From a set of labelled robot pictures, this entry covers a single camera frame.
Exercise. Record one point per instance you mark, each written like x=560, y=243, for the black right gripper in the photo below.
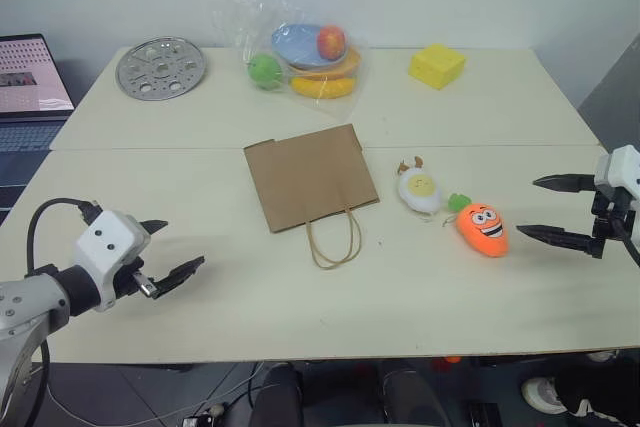
x=611, y=217

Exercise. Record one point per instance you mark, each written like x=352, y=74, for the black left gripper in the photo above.
x=127, y=279

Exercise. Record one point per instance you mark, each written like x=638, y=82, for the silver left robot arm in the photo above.
x=30, y=307

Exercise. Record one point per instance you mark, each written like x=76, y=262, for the brown paper bag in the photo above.
x=307, y=177

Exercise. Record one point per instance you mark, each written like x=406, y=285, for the clear plastic bag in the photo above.
x=330, y=104

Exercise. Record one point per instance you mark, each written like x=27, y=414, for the orange carrot plush toy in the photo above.
x=484, y=228

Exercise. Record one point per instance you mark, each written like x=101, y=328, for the white egg plush toy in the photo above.
x=419, y=189

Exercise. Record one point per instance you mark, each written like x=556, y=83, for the round perforated metal plate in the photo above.
x=160, y=67

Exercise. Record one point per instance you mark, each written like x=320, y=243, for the dark rounded shape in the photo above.
x=277, y=397
x=407, y=392

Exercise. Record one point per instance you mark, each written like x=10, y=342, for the white shoe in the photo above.
x=541, y=393
x=585, y=407

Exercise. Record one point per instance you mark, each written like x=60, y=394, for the small orange object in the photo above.
x=453, y=359

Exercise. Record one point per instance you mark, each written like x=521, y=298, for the yellow cheese block toy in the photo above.
x=436, y=67

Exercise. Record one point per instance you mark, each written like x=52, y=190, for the green toy apple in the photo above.
x=264, y=72

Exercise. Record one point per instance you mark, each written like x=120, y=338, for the open laptop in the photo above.
x=30, y=97

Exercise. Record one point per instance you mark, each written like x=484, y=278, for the yellow toy banana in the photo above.
x=322, y=88

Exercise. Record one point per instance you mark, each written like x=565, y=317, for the blue plate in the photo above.
x=295, y=47

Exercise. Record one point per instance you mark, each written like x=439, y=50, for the orange plate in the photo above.
x=350, y=64

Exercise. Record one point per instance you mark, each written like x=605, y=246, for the red toy apple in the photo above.
x=331, y=42

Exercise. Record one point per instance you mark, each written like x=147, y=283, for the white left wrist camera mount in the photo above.
x=107, y=242

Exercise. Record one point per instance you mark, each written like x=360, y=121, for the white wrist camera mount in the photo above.
x=620, y=164
x=107, y=242

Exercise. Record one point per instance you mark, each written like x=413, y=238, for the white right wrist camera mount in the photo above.
x=620, y=164

